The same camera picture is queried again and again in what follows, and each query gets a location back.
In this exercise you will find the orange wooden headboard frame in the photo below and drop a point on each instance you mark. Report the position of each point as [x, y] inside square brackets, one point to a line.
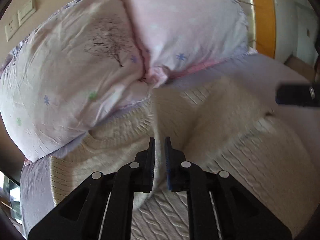
[261, 25]

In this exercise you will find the lavender bed sheet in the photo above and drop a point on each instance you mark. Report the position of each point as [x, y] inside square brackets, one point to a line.
[259, 74]

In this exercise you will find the pink pillow with tree print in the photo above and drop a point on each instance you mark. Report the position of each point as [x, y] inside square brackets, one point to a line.
[69, 74]

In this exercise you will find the pink floral pillow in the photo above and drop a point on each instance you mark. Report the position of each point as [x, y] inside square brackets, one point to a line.
[178, 37]

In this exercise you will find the cream cable-knit sweater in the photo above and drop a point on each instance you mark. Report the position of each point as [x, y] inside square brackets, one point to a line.
[218, 126]

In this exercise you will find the beige wall switch panel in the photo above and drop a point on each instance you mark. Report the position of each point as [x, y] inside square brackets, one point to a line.
[28, 9]

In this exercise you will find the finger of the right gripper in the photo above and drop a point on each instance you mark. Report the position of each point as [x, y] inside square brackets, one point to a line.
[298, 94]

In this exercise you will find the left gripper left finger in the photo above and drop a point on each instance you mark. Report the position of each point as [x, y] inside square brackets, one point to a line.
[101, 206]

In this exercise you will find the beige wall power socket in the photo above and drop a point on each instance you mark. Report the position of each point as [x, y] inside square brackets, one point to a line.
[11, 27]

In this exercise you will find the brown cardboard box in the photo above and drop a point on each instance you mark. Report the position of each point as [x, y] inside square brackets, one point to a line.
[301, 68]

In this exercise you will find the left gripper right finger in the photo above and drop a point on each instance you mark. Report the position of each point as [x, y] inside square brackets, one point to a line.
[219, 207]

